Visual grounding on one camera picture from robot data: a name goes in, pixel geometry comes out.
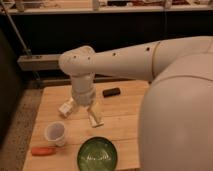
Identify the orange carrot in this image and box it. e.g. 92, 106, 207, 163
31, 147, 56, 156

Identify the metal diagonal pole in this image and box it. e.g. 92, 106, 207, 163
0, 0, 32, 58

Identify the black rectangular object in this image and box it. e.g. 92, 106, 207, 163
103, 88, 121, 98

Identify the wooden table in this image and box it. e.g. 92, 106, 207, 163
23, 81, 148, 171

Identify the white small bottle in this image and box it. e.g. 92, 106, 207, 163
58, 102, 70, 117

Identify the white plastic cup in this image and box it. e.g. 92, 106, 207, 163
44, 121, 66, 147

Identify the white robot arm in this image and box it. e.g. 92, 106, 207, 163
59, 36, 213, 171

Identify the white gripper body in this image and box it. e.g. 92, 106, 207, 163
72, 89, 96, 106

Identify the wooden shelf rack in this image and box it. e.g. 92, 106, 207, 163
0, 0, 213, 71

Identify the white rectangular packet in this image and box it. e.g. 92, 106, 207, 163
89, 112, 104, 128

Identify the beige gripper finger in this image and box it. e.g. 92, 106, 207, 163
66, 99, 79, 114
87, 106, 101, 126

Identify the green patterned plate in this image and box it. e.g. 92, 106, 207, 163
77, 137, 118, 171

